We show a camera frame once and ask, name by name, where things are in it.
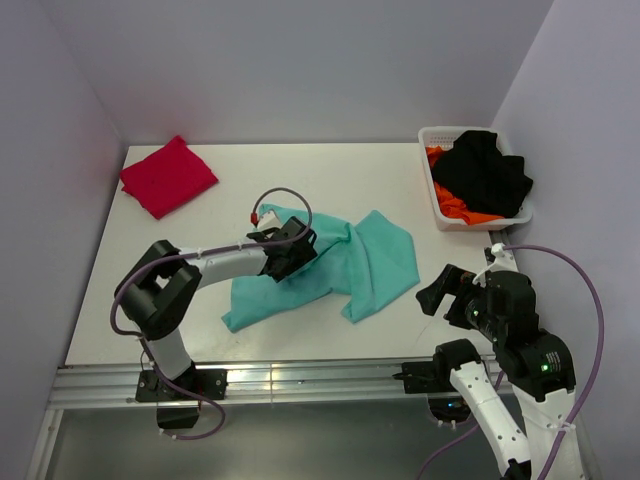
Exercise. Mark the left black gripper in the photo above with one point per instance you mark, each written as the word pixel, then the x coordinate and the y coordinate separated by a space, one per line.
pixel 301 258

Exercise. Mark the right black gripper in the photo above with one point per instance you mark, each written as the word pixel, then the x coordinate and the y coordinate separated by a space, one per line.
pixel 453 279

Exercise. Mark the teal t-shirt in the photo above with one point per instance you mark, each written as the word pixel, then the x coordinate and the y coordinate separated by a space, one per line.
pixel 373 262

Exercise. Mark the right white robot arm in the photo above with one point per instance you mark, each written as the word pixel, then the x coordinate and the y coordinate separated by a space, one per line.
pixel 541 442

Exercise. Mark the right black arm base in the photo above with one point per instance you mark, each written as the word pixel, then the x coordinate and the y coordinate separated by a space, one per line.
pixel 444 402

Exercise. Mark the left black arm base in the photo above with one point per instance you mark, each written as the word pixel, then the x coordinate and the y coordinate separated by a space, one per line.
pixel 176 410

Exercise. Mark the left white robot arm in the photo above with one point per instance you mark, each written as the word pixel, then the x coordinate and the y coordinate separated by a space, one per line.
pixel 158 291

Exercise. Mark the orange t-shirt in basket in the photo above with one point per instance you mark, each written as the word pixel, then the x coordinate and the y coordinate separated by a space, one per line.
pixel 455 208

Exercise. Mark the black t-shirt in basket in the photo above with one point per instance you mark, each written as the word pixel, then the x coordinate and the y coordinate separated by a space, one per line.
pixel 486 180

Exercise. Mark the folded red t-shirt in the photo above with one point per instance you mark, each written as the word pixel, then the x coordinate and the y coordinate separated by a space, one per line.
pixel 168 178

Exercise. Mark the white plastic basket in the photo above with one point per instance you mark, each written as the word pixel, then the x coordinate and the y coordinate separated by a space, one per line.
pixel 444 137

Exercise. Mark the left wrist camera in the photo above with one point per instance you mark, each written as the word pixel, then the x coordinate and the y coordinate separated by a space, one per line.
pixel 266 222

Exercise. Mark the aluminium mounting rail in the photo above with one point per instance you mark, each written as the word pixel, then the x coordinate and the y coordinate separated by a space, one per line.
pixel 115 386

